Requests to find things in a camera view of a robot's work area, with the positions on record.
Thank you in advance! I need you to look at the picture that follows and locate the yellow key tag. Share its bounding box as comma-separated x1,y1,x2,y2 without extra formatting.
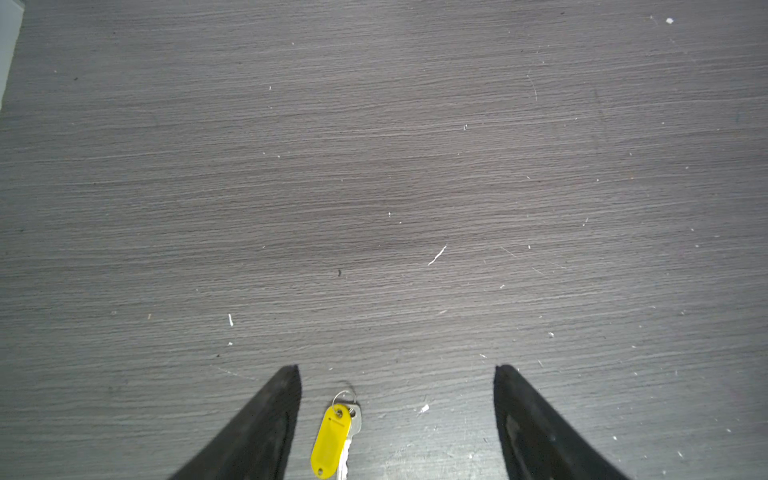
310,403,352,479

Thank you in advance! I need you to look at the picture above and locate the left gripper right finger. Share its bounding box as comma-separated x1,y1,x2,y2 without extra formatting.
493,364,627,480

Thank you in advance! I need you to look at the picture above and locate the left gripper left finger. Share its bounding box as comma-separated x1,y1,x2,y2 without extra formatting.
171,365,302,480

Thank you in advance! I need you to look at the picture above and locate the silver key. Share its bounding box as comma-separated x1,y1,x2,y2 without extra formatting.
333,387,363,480

